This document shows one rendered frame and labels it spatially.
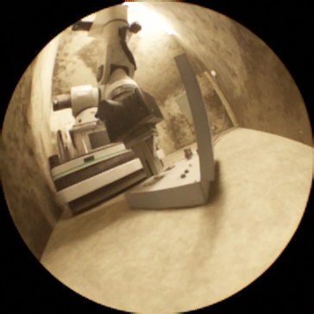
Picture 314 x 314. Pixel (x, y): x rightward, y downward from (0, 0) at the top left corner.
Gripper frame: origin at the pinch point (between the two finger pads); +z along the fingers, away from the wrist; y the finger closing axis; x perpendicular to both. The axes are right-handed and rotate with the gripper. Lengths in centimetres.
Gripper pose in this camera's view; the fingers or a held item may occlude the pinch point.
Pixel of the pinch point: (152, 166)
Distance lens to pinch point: 41.0
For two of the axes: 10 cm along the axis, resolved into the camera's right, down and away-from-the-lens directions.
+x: -4.3, 2.0, -8.8
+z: 4.0, 9.2, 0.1
